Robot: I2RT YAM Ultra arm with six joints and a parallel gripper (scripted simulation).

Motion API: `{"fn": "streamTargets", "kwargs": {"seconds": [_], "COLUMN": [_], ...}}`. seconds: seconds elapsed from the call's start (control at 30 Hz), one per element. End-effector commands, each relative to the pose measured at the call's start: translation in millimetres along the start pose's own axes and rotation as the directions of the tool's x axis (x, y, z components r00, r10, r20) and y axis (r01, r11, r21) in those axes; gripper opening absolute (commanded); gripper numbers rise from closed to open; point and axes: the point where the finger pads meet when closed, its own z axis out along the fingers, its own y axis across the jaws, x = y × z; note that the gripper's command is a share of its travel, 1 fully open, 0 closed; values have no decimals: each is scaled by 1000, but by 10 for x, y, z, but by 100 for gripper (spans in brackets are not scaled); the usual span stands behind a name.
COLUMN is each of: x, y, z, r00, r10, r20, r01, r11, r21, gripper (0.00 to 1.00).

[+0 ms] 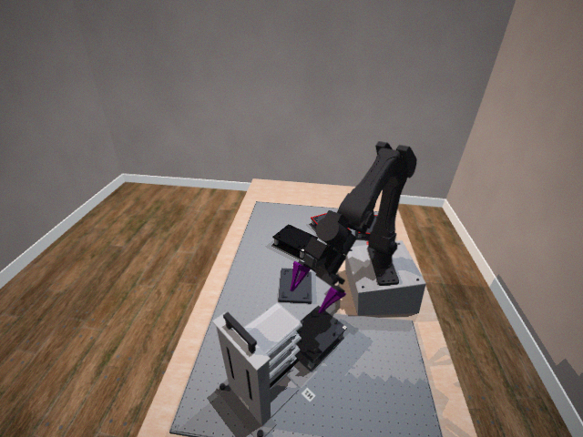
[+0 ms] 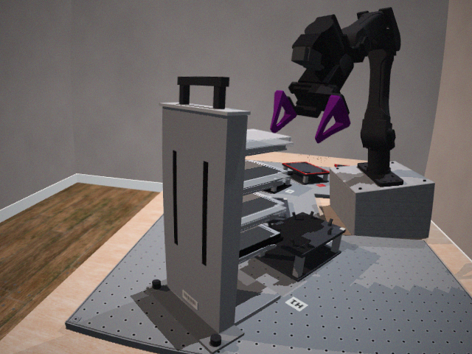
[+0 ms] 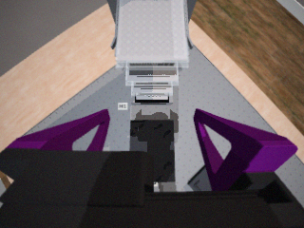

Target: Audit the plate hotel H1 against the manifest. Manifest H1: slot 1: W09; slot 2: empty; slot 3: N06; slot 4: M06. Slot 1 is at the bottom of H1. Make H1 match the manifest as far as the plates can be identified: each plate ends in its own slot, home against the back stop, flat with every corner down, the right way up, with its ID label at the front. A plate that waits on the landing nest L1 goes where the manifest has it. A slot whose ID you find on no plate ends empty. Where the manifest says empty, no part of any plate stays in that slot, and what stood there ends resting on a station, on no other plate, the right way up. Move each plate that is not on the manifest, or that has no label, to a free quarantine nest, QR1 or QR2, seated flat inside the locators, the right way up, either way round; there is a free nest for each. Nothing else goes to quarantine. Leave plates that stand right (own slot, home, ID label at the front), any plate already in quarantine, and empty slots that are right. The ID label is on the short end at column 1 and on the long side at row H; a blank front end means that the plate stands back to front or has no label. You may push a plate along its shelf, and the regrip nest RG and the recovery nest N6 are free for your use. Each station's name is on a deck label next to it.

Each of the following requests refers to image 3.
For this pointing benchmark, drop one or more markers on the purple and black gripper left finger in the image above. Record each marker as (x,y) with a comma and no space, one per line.
(62,136)

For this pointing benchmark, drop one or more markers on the grey plate hotel rack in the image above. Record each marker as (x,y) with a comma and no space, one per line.
(189,5)

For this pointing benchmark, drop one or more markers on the dark grey rectangular plate with corner brackets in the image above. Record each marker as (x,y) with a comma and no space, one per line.
(200,182)

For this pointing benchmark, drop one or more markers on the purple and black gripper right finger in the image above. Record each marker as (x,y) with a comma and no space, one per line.
(253,149)

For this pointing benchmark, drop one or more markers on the grey perforated base plate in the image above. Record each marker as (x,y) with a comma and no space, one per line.
(201,86)

